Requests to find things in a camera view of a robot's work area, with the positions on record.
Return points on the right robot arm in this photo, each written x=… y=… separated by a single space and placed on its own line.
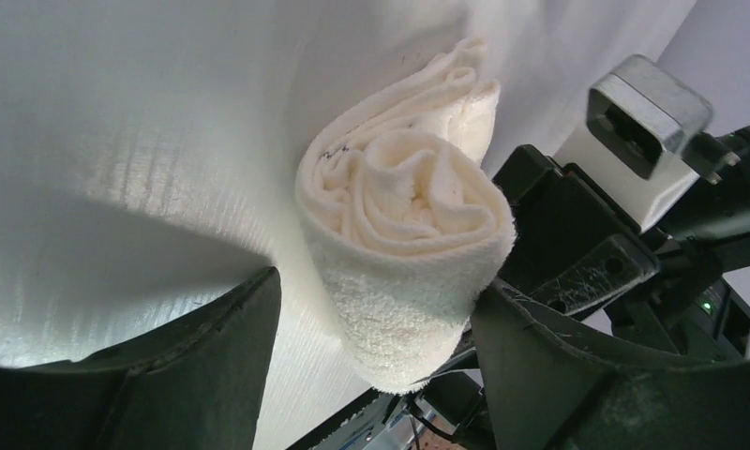
x=706 y=212

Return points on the cream towel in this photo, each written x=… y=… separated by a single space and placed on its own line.
x=403 y=225

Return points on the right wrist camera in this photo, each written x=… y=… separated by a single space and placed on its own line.
x=643 y=140

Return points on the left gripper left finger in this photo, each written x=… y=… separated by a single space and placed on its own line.
x=196 y=382

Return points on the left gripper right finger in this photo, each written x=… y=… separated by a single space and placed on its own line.
x=552 y=382

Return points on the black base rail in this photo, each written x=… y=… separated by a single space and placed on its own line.
x=450 y=412

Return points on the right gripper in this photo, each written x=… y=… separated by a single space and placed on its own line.
x=577 y=251

